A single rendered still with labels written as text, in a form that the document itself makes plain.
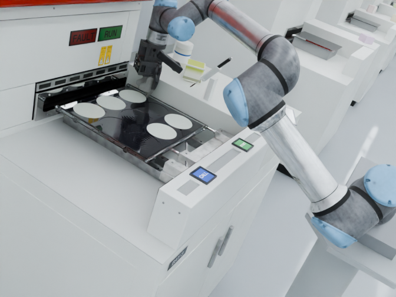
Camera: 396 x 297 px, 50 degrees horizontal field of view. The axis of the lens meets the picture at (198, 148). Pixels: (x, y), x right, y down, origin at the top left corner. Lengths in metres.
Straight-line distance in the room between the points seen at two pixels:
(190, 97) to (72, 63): 0.42
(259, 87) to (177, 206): 0.36
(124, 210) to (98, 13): 0.64
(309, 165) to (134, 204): 0.48
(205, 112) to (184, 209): 0.60
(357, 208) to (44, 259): 0.88
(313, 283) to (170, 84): 0.86
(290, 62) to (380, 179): 0.38
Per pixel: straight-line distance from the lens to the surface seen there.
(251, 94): 1.08
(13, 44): 1.25
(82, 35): 1.42
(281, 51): 1.14
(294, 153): 1.12
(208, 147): 1.42
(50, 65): 1.37
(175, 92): 1.58
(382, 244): 1.41
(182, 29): 1.35
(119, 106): 1.47
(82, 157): 1.32
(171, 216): 1.03
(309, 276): 1.53
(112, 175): 1.26
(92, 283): 1.24
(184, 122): 1.48
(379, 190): 1.19
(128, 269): 1.11
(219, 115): 1.51
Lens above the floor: 1.55
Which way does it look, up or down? 29 degrees down
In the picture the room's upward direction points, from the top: 18 degrees clockwise
